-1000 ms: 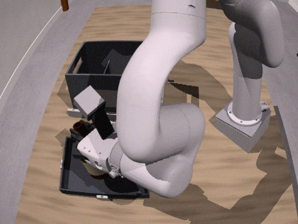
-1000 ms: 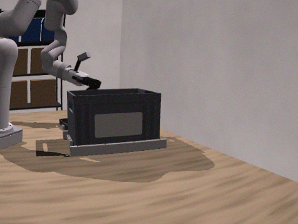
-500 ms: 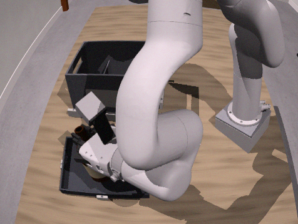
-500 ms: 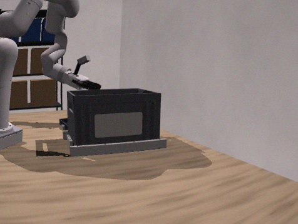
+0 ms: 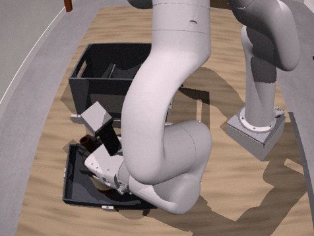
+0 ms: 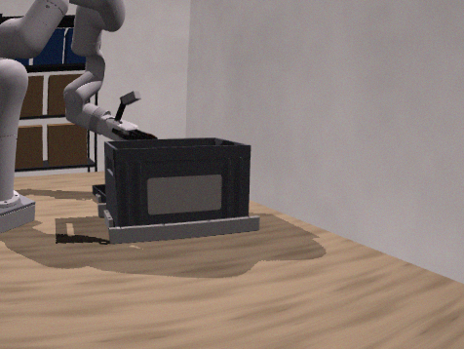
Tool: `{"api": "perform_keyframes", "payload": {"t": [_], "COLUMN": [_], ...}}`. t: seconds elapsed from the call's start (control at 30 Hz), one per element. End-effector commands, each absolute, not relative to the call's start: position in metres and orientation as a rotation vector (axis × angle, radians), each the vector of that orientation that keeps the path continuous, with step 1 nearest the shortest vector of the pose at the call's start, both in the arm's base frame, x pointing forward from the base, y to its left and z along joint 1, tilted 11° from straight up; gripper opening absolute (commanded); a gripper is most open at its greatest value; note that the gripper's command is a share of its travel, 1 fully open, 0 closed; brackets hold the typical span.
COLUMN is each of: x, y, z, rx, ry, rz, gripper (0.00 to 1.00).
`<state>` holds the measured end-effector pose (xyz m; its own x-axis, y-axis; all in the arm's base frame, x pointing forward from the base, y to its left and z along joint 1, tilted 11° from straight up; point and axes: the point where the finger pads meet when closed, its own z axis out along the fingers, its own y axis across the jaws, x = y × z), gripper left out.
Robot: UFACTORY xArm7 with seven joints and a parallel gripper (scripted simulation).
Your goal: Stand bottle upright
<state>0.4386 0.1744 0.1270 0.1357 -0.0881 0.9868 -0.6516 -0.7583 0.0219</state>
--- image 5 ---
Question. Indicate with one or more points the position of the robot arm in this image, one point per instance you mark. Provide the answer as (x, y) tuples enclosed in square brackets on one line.
[(164, 165)]

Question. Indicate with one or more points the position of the dark grey divided crate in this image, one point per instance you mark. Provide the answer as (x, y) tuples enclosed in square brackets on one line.
[(109, 71)]

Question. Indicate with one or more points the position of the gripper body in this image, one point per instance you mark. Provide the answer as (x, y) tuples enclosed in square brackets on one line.
[(105, 167)]

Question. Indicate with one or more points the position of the brown bottle with tan label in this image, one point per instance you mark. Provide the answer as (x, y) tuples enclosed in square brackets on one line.
[(86, 142)]

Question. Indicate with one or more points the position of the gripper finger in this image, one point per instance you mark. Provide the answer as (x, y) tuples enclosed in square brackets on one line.
[(84, 153), (97, 141)]

